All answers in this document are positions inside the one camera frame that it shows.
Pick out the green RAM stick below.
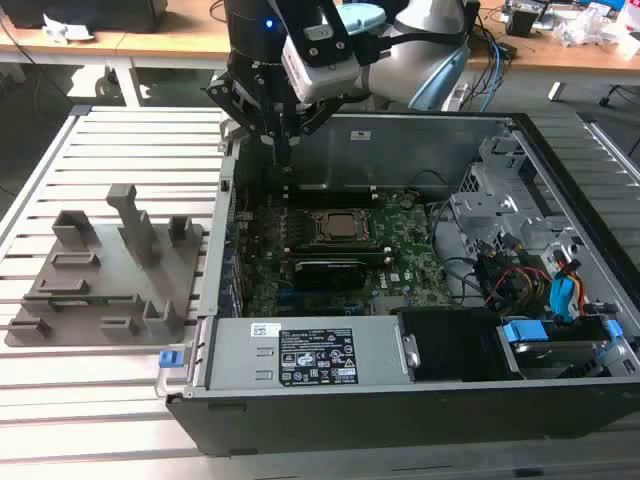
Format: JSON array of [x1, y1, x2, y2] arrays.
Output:
[[22, 293, 144, 309]]

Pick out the CPU socket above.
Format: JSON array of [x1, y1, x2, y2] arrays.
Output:
[[305, 205, 380, 247]]

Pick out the hard disk in blue carrier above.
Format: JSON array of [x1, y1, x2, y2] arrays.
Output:
[[494, 314, 624, 381]]

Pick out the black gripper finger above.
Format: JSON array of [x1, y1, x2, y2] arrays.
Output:
[[204, 69, 287, 171], [285, 97, 347, 171]]

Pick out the metal socket cover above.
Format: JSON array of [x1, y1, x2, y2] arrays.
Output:
[[309, 208, 377, 245]]

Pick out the black RAM slot bank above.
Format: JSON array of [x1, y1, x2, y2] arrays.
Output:
[[283, 182, 380, 208], [283, 239, 392, 265]]

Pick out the silver CPU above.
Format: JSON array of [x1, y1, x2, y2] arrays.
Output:
[[322, 212, 366, 239]]

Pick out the wooden desk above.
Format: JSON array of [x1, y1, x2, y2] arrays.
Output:
[[0, 0, 640, 71]]

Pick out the green motherboard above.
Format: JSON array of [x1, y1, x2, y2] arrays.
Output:
[[234, 189, 466, 319]]

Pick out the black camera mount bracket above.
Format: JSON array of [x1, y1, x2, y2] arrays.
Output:
[[287, 0, 351, 69]]

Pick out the red yellow wire bundle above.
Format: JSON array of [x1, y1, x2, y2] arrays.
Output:
[[479, 264, 554, 314]]

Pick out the small black box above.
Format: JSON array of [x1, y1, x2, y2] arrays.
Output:
[[504, 7, 544, 37]]

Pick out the grey parts rack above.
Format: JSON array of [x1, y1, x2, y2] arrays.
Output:
[[4, 183, 209, 349]]

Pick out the crumpled clear plastic bags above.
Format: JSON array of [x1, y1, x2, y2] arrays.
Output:
[[554, 2, 640, 56]]

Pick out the black open PC case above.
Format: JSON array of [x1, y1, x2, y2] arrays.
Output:
[[154, 107, 640, 457]]

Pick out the blue flat data cable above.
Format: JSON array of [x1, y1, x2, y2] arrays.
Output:
[[548, 252, 589, 321]]

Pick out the crumpled white paper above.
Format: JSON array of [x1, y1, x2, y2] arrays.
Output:
[[42, 13, 96, 44]]

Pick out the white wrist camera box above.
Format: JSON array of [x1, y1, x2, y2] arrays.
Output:
[[280, 38, 362, 104]]

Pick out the metal drive cage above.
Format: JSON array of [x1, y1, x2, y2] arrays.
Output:
[[449, 134, 601, 281]]

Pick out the thin black cable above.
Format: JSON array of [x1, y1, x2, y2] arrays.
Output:
[[412, 169, 484, 304]]

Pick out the grey power supply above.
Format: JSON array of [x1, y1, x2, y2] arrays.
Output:
[[202, 314, 417, 397]]

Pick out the black fan shroud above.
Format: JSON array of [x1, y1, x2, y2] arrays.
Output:
[[397, 307, 524, 384]]

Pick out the black expansion card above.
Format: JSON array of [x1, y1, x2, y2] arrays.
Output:
[[293, 258, 367, 292]]

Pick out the large black device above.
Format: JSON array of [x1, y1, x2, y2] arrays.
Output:
[[9, 0, 169, 33]]

